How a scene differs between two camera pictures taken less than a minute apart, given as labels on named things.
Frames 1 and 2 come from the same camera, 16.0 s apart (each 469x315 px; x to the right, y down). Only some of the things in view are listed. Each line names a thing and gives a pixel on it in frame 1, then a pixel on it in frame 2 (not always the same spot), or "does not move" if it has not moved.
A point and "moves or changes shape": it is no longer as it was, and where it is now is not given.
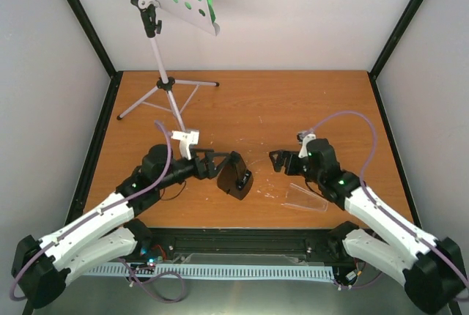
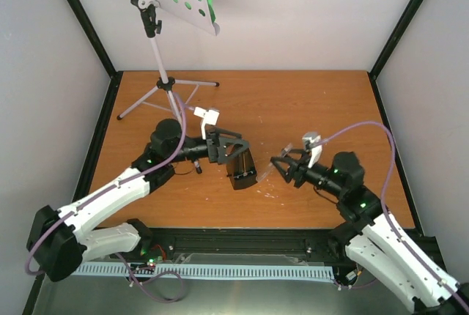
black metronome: (234, 178) moves or changes shape
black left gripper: (210, 171) to (219, 154)
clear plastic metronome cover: (298, 197) to (264, 173)
